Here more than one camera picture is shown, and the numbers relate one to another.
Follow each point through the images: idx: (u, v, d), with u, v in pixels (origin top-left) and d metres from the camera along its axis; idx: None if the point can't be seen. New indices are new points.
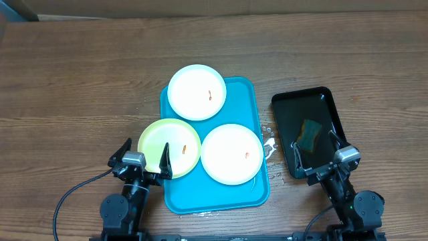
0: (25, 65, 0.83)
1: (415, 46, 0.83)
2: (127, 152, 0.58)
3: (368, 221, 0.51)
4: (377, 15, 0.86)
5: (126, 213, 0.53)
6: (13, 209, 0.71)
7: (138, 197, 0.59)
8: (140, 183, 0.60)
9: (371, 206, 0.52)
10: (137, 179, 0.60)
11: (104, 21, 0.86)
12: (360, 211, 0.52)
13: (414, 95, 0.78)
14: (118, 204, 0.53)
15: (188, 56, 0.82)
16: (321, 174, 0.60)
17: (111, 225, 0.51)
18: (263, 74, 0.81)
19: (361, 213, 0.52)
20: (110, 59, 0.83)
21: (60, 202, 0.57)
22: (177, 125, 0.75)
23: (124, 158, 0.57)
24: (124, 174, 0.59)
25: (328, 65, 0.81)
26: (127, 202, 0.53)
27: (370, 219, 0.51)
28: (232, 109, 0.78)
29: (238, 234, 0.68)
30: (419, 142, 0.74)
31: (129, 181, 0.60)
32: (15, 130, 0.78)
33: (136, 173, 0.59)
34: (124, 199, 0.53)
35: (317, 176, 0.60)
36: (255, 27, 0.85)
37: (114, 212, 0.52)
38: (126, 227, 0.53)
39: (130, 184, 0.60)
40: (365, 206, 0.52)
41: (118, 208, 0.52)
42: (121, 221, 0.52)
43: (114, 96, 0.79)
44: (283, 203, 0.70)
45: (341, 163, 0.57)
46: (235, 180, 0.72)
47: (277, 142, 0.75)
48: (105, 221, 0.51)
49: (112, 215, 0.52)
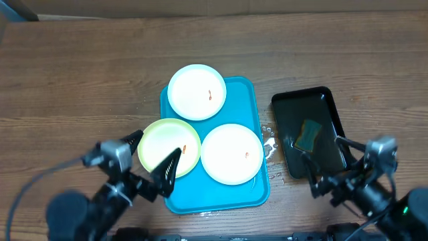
0: (25, 65, 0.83)
1: (415, 46, 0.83)
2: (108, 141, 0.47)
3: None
4: (377, 15, 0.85)
5: (77, 224, 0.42)
6: (13, 209, 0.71)
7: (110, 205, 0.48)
8: (122, 187, 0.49)
9: None
10: (120, 182, 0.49)
11: (103, 21, 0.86)
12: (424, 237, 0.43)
13: (414, 95, 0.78)
14: (67, 208, 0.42)
15: (188, 56, 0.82)
16: (352, 181, 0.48)
17: (61, 231, 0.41)
18: (263, 74, 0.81)
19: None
20: (110, 59, 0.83)
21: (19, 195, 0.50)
22: (177, 125, 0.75)
23: (103, 149, 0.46)
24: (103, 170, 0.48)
25: (328, 65, 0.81)
26: (86, 203, 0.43)
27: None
28: (232, 109, 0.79)
29: (238, 234, 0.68)
30: (420, 142, 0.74)
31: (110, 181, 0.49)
32: (15, 130, 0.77)
33: (114, 171, 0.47)
34: (77, 202, 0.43)
35: (348, 185, 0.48)
36: (255, 27, 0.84)
37: (67, 215, 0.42)
38: (81, 240, 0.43)
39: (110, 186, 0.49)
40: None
41: (74, 209, 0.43)
42: (73, 227, 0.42)
43: (114, 95, 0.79)
44: (283, 203, 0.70)
45: (380, 161, 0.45)
46: (235, 180, 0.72)
47: (277, 142, 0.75)
48: (51, 232, 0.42)
49: (63, 218, 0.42)
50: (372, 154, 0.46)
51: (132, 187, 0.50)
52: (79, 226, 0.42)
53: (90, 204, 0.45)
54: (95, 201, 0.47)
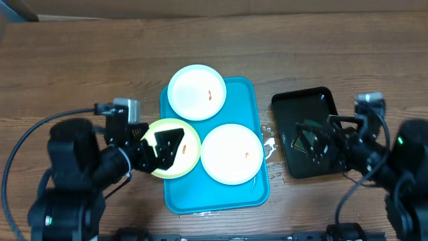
0: (25, 65, 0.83)
1: (414, 47, 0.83)
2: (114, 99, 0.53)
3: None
4: (377, 16, 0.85)
5: (76, 142, 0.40)
6: (13, 209, 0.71)
7: (110, 158, 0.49)
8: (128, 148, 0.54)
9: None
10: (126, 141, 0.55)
11: (104, 21, 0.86)
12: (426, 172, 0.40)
13: (414, 95, 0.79)
14: (74, 128, 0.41)
15: (188, 56, 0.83)
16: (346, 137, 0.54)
17: (57, 150, 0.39)
18: (263, 74, 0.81)
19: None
20: (110, 59, 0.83)
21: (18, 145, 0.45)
22: (177, 125, 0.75)
23: (115, 103, 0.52)
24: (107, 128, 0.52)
25: (328, 65, 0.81)
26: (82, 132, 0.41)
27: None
28: (232, 109, 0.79)
29: (238, 234, 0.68)
30: None
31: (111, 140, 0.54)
32: (15, 130, 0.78)
33: (121, 120, 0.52)
34: (83, 126, 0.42)
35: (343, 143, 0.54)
36: (255, 27, 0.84)
37: (63, 138, 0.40)
38: (74, 165, 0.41)
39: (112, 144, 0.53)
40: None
41: (71, 133, 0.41)
42: (70, 150, 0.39)
43: (114, 96, 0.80)
44: (283, 203, 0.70)
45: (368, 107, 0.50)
46: (235, 180, 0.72)
47: (277, 142, 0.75)
48: (49, 146, 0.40)
49: (61, 140, 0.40)
50: (361, 104, 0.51)
51: (134, 148, 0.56)
52: (74, 150, 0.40)
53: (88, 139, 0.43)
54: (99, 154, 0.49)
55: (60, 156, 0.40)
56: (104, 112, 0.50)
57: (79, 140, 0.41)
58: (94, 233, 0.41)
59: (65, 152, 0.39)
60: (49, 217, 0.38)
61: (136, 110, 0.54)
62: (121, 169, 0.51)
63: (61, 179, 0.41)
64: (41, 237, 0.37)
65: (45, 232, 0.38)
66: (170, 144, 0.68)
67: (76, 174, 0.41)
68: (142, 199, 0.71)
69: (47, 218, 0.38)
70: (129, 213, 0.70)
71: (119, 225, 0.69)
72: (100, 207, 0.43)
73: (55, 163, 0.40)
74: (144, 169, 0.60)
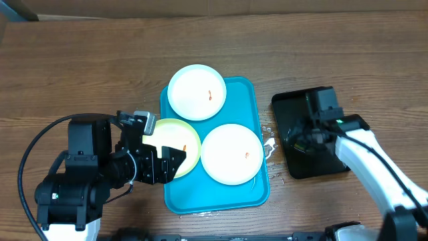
0: (24, 65, 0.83)
1: (414, 46, 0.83)
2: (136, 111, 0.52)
3: (328, 115, 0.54)
4: (377, 15, 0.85)
5: (95, 125, 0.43)
6: (14, 209, 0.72)
7: (119, 158, 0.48)
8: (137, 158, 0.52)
9: (329, 102, 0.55)
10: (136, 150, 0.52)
11: (103, 21, 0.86)
12: (324, 107, 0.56)
13: (414, 95, 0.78)
14: (94, 118, 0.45)
15: (188, 56, 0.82)
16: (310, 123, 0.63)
17: (77, 130, 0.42)
18: (263, 74, 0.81)
19: (326, 108, 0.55)
20: (110, 59, 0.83)
21: (33, 142, 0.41)
22: (178, 125, 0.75)
23: (135, 114, 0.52)
24: (123, 133, 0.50)
25: (328, 65, 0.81)
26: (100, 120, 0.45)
27: (330, 112, 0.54)
28: (232, 109, 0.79)
29: (238, 234, 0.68)
30: (419, 142, 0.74)
31: (123, 146, 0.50)
32: (15, 130, 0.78)
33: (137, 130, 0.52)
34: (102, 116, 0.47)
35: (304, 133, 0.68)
36: (255, 27, 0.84)
37: (83, 122, 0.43)
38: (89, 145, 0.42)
39: (124, 148, 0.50)
40: (325, 101, 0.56)
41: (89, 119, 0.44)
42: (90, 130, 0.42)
43: (114, 95, 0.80)
44: (283, 203, 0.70)
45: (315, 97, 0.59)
46: (235, 180, 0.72)
47: (277, 142, 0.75)
48: (69, 128, 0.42)
49: (81, 122, 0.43)
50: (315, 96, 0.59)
51: (142, 158, 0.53)
52: (93, 132, 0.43)
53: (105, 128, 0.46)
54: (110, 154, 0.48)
55: (77, 137, 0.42)
56: (124, 120, 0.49)
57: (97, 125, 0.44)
58: (99, 216, 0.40)
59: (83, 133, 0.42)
60: (57, 193, 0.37)
61: (154, 124, 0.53)
62: (128, 173, 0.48)
63: (74, 159, 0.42)
64: (48, 211, 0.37)
65: (51, 207, 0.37)
66: (174, 160, 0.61)
67: (88, 155, 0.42)
68: (142, 199, 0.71)
69: (55, 193, 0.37)
70: (129, 213, 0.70)
71: (119, 225, 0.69)
72: (105, 193, 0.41)
73: (71, 144, 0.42)
74: (149, 183, 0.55)
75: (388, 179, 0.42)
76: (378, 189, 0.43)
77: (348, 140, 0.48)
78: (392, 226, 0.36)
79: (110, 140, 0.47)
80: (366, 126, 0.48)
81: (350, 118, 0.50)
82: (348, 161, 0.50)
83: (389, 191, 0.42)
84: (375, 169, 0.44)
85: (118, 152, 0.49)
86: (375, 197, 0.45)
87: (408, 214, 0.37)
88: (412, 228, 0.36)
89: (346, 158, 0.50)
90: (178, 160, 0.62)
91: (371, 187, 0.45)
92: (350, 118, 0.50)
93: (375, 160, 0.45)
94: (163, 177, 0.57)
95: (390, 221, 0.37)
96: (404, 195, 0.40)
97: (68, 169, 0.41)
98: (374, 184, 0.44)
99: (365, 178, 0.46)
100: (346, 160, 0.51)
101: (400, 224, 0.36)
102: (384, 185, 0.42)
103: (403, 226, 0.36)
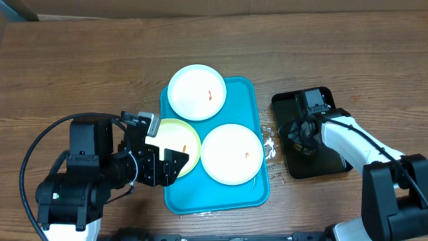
0: (24, 65, 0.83)
1: (414, 47, 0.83)
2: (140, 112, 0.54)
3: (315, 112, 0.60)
4: (377, 16, 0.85)
5: (96, 125, 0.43)
6: (14, 209, 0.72)
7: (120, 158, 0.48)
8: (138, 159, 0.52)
9: (313, 100, 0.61)
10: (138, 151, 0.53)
11: (103, 21, 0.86)
12: (310, 104, 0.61)
13: (414, 95, 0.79)
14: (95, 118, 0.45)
15: (188, 56, 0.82)
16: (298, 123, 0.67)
17: (79, 130, 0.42)
18: (263, 74, 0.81)
19: (313, 105, 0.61)
20: (110, 59, 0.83)
21: (37, 140, 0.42)
22: (178, 125, 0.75)
23: (139, 114, 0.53)
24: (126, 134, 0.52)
25: (328, 65, 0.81)
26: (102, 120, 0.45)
27: (316, 108, 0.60)
28: (232, 109, 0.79)
29: (238, 234, 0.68)
30: (419, 142, 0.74)
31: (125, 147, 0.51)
32: (15, 130, 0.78)
33: (140, 132, 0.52)
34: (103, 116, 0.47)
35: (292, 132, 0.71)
36: (255, 27, 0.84)
37: (84, 122, 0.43)
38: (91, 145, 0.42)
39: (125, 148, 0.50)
40: (311, 100, 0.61)
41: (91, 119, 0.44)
42: (92, 130, 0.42)
43: (114, 96, 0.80)
44: (283, 203, 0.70)
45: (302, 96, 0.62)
46: (235, 180, 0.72)
47: (277, 142, 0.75)
48: (71, 128, 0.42)
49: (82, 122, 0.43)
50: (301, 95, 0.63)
51: (144, 160, 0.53)
52: (95, 132, 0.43)
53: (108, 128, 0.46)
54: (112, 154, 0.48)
55: (79, 137, 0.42)
56: (128, 120, 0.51)
57: (98, 125, 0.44)
58: (99, 217, 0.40)
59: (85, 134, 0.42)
60: (57, 193, 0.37)
61: (157, 125, 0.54)
62: (128, 174, 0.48)
63: (75, 159, 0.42)
64: (49, 211, 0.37)
65: (53, 207, 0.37)
66: (176, 163, 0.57)
67: (89, 155, 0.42)
68: (142, 199, 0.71)
69: (55, 193, 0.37)
70: (129, 213, 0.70)
71: (119, 225, 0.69)
72: (106, 193, 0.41)
73: (73, 144, 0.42)
74: (150, 185, 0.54)
75: (365, 144, 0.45)
76: (359, 156, 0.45)
77: (331, 124, 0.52)
78: (369, 179, 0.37)
79: (111, 140, 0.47)
80: (347, 114, 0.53)
81: (332, 111, 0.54)
82: (334, 146, 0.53)
83: (367, 152, 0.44)
84: (354, 138, 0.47)
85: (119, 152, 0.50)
86: (358, 167, 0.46)
87: (384, 167, 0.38)
88: (389, 179, 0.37)
89: (332, 142, 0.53)
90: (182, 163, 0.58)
91: (353, 159, 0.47)
92: (333, 112, 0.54)
93: (354, 133, 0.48)
94: (164, 179, 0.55)
95: (367, 175, 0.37)
96: (380, 154, 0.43)
97: (69, 169, 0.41)
98: (355, 154, 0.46)
99: (348, 152, 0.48)
100: (332, 145, 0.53)
101: (376, 176, 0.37)
102: (363, 149, 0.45)
103: (379, 178, 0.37)
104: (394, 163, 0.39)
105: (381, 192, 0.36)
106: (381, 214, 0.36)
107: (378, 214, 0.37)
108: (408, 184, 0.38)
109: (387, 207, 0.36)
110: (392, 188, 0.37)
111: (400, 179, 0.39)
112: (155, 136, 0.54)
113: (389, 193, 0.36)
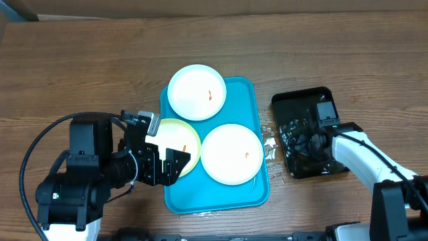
0: (25, 65, 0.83)
1: (414, 46, 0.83)
2: (141, 111, 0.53)
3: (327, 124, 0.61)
4: (377, 15, 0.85)
5: (96, 125, 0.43)
6: (14, 209, 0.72)
7: (120, 158, 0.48)
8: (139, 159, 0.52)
9: (325, 112, 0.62)
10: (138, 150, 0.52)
11: (104, 21, 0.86)
12: (322, 117, 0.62)
13: (414, 95, 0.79)
14: (95, 118, 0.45)
15: (188, 56, 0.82)
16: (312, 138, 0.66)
17: (78, 131, 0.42)
18: (263, 74, 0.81)
19: (324, 118, 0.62)
20: (110, 59, 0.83)
21: (36, 140, 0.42)
22: (178, 125, 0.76)
23: (139, 114, 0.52)
24: (126, 133, 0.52)
25: (328, 65, 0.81)
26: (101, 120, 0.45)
27: (328, 121, 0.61)
28: (232, 109, 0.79)
29: (238, 234, 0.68)
30: (420, 142, 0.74)
31: (125, 146, 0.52)
32: (15, 130, 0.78)
33: (140, 130, 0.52)
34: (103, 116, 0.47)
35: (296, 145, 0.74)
36: (255, 27, 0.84)
37: (85, 122, 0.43)
38: (91, 144, 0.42)
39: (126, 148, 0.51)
40: (322, 112, 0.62)
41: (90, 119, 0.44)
42: (93, 130, 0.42)
43: (114, 96, 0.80)
44: (283, 203, 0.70)
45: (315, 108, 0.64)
46: (235, 180, 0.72)
47: (277, 142, 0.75)
48: (71, 128, 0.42)
49: (82, 122, 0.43)
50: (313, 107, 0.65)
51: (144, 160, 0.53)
52: (95, 132, 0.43)
53: (108, 128, 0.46)
54: (112, 154, 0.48)
55: (79, 137, 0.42)
56: (128, 119, 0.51)
57: (98, 125, 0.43)
58: (99, 217, 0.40)
59: (85, 134, 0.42)
60: (57, 193, 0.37)
61: (157, 124, 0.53)
62: (128, 174, 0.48)
63: (75, 159, 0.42)
64: (49, 211, 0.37)
65: (52, 207, 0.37)
66: (178, 163, 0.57)
67: (89, 155, 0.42)
68: (142, 199, 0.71)
69: (55, 193, 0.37)
70: (128, 213, 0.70)
71: (119, 225, 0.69)
72: (105, 193, 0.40)
73: (73, 144, 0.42)
74: (150, 184, 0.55)
75: (376, 162, 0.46)
76: (370, 173, 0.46)
77: (342, 138, 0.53)
78: (380, 197, 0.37)
79: (112, 140, 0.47)
80: (360, 130, 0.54)
81: (345, 124, 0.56)
82: (344, 161, 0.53)
83: (378, 170, 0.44)
84: (366, 154, 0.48)
85: (119, 152, 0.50)
86: (369, 185, 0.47)
87: (394, 186, 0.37)
88: (399, 199, 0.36)
89: (342, 157, 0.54)
90: (182, 163, 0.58)
91: (364, 176, 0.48)
92: (346, 125, 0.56)
93: (366, 150, 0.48)
94: (164, 179, 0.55)
95: (378, 193, 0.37)
96: (390, 173, 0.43)
97: (69, 169, 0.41)
98: (366, 169, 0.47)
99: (358, 168, 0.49)
100: (341, 159, 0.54)
101: (386, 194, 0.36)
102: (374, 167, 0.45)
103: (390, 197, 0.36)
104: (405, 182, 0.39)
105: (390, 211, 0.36)
106: (390, 233, 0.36)
107: (388, 233, 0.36)
108: (419, 206, 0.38)
109: (396, 228, 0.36)
110: (402, 209, 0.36)
111: (412, 200, 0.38)
112: (155, 135, 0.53)
113: (398, 213, 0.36)
